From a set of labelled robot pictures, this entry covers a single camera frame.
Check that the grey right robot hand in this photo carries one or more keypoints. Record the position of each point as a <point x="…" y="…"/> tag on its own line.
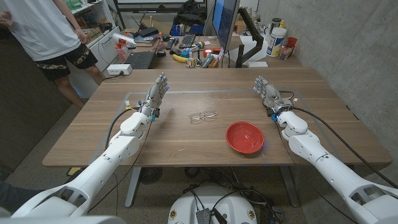
<point x="270" y="95"/>

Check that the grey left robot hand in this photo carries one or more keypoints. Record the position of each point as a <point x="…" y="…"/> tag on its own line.
<point x="154" y="96"/>

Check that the red bowl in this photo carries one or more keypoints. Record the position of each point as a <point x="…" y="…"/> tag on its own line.
<point x="245" y="137"/>

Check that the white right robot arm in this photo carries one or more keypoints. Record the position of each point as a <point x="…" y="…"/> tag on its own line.
<point x="326" y="168"/>

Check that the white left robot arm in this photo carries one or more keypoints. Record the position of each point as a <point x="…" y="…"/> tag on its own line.
<point x="102" y="165"/>

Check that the flat white box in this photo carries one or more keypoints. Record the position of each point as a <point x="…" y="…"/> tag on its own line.
<point x="257" y="64"/>

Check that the wooden desk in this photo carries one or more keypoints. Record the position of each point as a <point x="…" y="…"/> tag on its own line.
<point x="280" y="62"/>

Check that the black laptop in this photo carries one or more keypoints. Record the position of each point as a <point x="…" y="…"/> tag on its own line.
<point x="141" y="60"/>

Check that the black computer mouse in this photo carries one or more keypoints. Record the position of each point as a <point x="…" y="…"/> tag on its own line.
<point x="161" y="53"/>

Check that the white power strip box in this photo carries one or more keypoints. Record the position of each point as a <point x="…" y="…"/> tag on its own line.
<point x="119" y="69"/>

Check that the clear plastic cup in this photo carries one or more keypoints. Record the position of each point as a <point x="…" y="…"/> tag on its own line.
<point x="285" y="52"/>

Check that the yellow banana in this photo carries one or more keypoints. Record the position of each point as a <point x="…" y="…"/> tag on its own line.
<point x="179" y="58"/>

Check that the colourful puzzle cube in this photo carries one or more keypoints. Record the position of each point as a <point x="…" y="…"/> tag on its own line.
<point x="190" y="62"/>

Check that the white canister blue label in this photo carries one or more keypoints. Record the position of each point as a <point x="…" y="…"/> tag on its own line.
<point x="276" y="42"/>

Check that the white paper sheet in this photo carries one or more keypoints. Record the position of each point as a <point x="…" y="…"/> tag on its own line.
<point x="247" y="45"/>

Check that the black remote control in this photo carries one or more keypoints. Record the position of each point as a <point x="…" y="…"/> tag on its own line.
<point x="171" y="43"/>

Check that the red cup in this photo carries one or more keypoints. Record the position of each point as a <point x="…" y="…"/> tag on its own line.
<point x="292" y="41"/>

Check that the stack of books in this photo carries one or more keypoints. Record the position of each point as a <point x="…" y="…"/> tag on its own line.
<point x="147" y="34"/>

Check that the white tube red print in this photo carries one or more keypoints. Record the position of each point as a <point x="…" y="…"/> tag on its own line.
<point x="124" y="40"/>

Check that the black keyboard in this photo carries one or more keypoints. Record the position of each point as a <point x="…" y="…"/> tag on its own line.
<point x="187" y="41"/>

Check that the orange brick block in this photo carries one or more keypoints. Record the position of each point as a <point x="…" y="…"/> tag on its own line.
<point x="213" y="63"/>

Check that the teal grey tool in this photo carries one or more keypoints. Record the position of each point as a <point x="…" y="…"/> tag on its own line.
<point x="207" y="59"/>

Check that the white cabinet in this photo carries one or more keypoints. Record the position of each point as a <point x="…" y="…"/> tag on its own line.
<point x="107" y="49"/>

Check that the small yellow bottle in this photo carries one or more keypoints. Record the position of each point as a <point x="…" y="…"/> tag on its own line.
<point x="282" y="24"/>

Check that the jar with black lid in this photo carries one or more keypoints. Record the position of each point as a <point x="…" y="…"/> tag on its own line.
<point x="275" y="22"/>

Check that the brown cardboard box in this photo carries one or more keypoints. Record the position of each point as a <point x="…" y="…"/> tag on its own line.
<point x="240" y="27"/>

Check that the round black floor fan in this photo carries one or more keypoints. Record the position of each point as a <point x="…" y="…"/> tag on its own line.
<point x="150" y="175"/>

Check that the blue bag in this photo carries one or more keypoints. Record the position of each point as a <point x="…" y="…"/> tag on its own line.
<point x="196" y="29"/>

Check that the computer monitor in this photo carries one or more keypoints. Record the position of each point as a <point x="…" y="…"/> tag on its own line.
<point x="225" y="21"/>

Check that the black backpack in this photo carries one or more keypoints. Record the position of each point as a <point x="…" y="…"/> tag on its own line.
<point x="189" y="14"/>

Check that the grey table leg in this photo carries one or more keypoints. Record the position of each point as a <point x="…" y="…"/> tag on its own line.
<point x="132" y="186"/>
<point x="289" y="186"/>

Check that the white shelf with clutter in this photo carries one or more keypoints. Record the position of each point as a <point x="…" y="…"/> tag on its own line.
<point x="90" y="18"/>

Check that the yellow flat floor pad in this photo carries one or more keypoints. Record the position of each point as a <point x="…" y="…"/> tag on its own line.
<point x="74" y="171"/>

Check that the white robot torso base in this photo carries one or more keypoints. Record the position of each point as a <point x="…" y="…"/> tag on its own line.
<point x="231" y="207"/>

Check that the person in white t-shirt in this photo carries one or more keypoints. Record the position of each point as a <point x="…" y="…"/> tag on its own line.
<point x="40" y="28"/>

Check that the white robot chest edge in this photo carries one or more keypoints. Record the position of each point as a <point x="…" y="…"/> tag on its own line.
<point x="62" y="220"/>

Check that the seated person dark trousers leg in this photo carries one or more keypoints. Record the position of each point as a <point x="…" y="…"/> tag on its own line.
<point x="18" y="196"/>

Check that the clear frame glasses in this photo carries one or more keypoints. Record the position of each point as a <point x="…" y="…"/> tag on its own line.
<point x="202" y="115"/>

